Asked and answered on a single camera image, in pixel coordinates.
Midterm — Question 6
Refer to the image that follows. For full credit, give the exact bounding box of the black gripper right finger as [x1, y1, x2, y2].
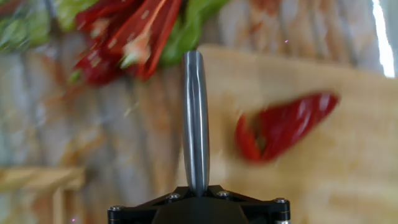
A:
[206, 185, 291, 224]

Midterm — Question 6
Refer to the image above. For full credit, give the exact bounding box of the red pepper piece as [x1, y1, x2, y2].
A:
[234, 91, 340, 165]

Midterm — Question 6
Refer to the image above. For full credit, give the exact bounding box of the wooden peg rack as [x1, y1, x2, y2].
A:
[0, 166, 86, 224]

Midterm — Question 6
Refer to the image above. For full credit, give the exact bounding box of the bamboo cutting board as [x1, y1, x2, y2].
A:
[175, 43, 398, 224]

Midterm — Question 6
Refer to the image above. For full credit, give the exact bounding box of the bag of chopped peppers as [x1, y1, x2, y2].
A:
[0, 0, 52, 53]

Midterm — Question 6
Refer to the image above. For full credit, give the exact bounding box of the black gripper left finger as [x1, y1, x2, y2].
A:
[107, 185, 198, 224]

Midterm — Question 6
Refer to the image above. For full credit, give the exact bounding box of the marble pattern plastic mat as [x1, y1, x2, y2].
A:
[0, 0, 398, 224]

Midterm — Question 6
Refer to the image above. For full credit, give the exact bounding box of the steel cleaver knife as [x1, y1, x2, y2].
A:
[182, 50, 210, 197]

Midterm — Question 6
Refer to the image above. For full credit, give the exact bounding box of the dark red pepper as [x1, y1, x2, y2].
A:
[74, 0, 137, 32]

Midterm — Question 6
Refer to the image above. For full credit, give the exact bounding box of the halved red pepper with seeds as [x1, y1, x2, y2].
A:
[107, 0, 183, 81]

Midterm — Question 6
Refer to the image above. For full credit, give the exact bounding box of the red pepper with green stem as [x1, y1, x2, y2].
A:
[68, 46, 125, 87]

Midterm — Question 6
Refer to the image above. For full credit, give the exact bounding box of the large green pepper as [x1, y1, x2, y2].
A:
[157, 0, 231, 68]

